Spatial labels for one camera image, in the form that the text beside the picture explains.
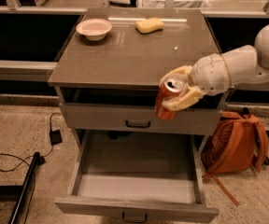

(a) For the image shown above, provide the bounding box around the open grey middle drawer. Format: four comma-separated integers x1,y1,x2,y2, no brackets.
55,131,219,224

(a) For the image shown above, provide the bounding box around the black power adapter with cable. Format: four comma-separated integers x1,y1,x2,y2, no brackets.
0,113,63,173

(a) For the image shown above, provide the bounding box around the yellow sponge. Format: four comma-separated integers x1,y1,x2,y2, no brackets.
134,18,164,34

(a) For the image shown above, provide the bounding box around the black metal stand leg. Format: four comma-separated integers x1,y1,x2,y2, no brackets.
0,152,43,224

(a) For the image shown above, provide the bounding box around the closed grey top drawer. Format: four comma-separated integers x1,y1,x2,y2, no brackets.
60,103,221,135

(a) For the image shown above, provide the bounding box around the white bowl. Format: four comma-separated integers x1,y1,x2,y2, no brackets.
76,19,112,41

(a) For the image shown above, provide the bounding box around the grey drawer cabinet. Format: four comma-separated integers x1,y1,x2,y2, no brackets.
48,7,236,224

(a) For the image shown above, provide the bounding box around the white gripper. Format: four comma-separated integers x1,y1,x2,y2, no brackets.
160,54,231,111

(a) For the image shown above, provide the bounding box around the red coca-cola can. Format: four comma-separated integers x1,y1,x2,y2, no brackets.
155,74,185,120

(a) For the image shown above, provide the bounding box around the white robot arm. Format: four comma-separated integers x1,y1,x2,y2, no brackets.
161,25,269,111

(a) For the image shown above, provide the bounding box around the orange backpack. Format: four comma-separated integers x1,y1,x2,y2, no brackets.
201,107,269,206

